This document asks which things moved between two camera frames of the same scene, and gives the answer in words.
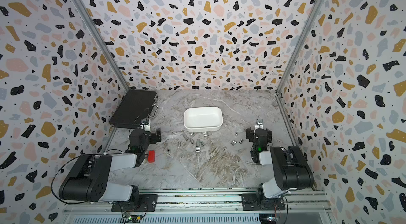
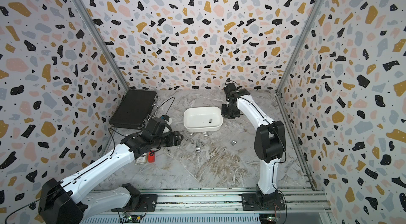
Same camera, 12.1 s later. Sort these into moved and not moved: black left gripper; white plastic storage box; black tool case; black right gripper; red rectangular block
Moved: black right gripper; black left gripper
Not moved: red rectangular block; black tool case; white plastic storage box
